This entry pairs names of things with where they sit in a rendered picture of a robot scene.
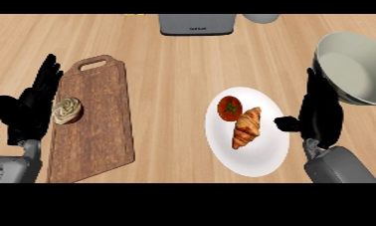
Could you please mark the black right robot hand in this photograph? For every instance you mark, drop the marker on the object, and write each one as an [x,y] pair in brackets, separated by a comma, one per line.
[321,113]

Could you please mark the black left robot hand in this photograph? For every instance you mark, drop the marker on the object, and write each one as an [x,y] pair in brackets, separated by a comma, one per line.
[30,110]

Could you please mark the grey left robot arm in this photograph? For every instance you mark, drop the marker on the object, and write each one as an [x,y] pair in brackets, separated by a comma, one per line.
[21,163]

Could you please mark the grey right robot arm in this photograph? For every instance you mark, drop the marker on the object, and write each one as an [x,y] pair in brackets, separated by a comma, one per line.
[333,165]

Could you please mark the grey-green bowl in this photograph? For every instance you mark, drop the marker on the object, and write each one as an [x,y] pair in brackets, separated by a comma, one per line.
[349,67]

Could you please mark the golden brown croissant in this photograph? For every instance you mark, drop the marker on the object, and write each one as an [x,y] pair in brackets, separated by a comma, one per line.
[247,127]

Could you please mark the white oval plate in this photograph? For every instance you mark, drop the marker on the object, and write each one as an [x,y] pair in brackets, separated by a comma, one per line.
[247,132]

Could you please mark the cream frosted cupcake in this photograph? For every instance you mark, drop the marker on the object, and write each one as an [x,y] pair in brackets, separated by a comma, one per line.
[67,110]

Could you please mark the brown wooden cutting board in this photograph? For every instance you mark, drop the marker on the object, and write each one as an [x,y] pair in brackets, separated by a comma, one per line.
[91,120]

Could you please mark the red tomato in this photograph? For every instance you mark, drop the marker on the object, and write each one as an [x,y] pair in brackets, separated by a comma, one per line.
[229,108]

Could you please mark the pale grey round object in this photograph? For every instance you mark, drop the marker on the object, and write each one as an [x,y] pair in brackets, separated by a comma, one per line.
[262,18]

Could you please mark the grey boxy appliance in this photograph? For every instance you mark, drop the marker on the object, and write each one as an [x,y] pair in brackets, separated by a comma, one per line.
[197,24]

